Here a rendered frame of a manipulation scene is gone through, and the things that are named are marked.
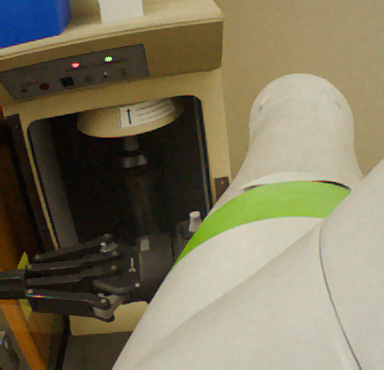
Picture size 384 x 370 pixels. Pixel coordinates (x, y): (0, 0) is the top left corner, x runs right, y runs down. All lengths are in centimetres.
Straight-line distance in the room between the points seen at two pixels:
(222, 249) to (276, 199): 4
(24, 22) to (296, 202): 49
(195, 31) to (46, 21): 18
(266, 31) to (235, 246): 105
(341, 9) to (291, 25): 13
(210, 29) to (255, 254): 49
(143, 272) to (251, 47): 76
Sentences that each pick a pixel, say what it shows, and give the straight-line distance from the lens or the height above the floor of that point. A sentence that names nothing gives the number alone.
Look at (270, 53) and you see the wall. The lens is 122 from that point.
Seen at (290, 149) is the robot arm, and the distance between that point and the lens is 29.
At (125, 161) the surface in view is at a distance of 88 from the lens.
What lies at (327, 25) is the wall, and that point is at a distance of 124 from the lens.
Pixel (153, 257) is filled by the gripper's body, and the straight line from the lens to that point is 54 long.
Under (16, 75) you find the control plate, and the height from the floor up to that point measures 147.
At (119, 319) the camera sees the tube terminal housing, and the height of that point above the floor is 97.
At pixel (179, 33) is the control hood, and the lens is 64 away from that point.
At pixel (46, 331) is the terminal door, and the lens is 85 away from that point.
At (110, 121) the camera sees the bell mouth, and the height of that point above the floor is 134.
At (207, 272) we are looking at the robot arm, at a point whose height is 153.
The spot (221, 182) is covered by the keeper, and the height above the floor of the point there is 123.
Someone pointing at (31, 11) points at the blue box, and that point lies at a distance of 64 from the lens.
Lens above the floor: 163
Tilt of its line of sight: 29 degrees down
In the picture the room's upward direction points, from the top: 8 degrees counter-clockwise
